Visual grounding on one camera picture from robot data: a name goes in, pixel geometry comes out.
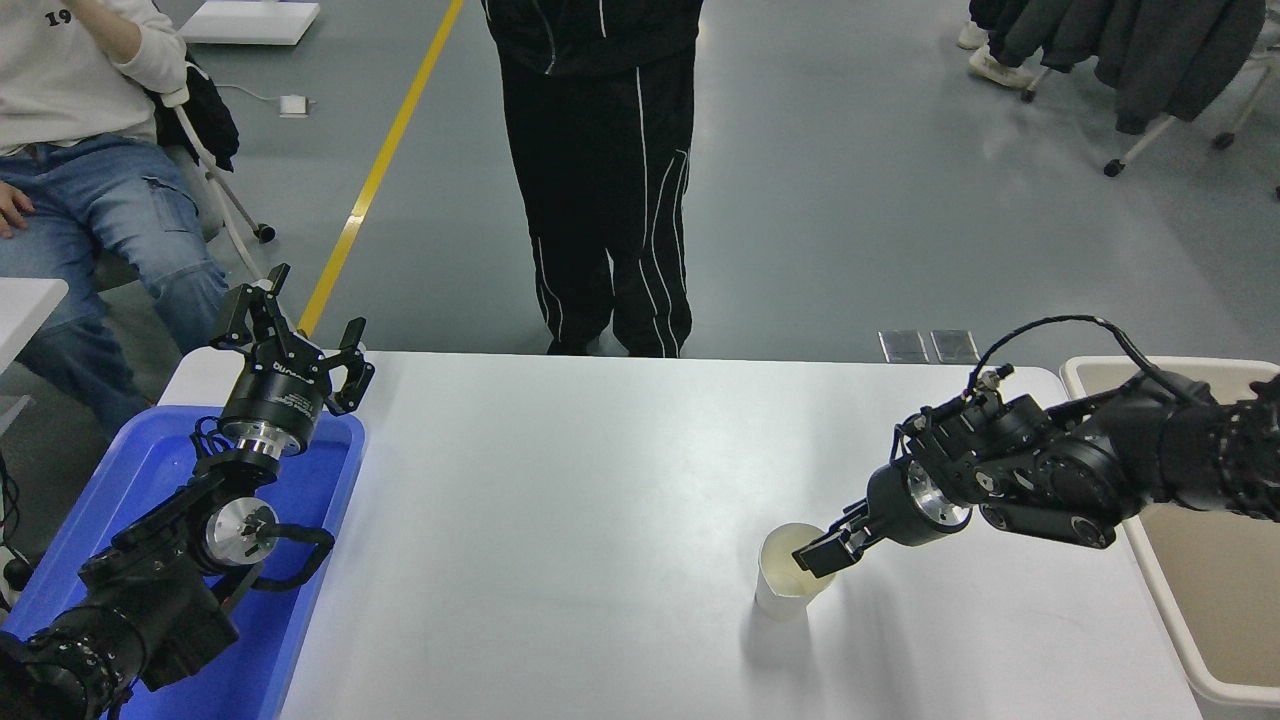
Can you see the white side table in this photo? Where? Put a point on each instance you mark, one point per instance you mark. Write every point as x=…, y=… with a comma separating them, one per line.
x=25, y=310

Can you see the white frame office chair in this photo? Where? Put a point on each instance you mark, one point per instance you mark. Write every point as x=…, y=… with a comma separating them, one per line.
x=225, y=195

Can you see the seated person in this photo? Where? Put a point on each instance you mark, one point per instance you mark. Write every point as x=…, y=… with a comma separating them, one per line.
x=90, y=200

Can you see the silver floor outlet plate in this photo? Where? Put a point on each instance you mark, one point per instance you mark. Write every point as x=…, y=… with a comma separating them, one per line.
x=903, y=347
x=955, y=347

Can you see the blue plastic tray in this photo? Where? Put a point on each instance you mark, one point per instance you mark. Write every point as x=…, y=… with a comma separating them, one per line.
x=300, y=620

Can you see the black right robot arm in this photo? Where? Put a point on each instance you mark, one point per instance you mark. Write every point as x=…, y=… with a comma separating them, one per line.
x=1070, y=470

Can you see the flat white board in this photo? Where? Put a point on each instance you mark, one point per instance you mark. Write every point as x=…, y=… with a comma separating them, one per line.
x=250, y=22

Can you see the standing person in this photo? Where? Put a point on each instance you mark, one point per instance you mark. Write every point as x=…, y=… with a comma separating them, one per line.
x=600, y=150

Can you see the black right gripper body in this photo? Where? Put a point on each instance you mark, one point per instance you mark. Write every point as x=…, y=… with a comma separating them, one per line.
x=893, y=505

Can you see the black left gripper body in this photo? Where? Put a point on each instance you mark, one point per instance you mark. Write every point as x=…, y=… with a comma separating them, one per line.
x=275, y=400

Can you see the white chair with castors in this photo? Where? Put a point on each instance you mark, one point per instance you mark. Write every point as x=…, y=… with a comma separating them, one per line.
x=1145, y=140

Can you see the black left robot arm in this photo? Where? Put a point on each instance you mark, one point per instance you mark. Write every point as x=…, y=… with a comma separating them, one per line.
x=150, y=600

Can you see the person with white shoes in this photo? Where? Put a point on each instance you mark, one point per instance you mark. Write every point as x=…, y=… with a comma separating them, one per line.
x=995, y=70

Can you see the person's hand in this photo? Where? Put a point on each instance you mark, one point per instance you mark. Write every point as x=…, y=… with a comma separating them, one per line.
x=12, y=210

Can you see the dark grey coats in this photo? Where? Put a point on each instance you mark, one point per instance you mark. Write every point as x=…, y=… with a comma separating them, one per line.
x=1150, y=50

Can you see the white paper cup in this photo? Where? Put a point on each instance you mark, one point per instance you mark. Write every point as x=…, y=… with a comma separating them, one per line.
x=780, y=600

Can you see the white power adapter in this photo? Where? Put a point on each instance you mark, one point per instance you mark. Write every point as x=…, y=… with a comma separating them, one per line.
x=294, y=105

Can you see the large pale plastic bin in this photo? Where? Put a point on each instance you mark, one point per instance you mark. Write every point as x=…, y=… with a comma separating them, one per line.
x=1220, y=600

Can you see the black garment on chair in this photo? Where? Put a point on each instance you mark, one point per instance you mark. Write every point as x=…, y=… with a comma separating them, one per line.
x=205, y=115

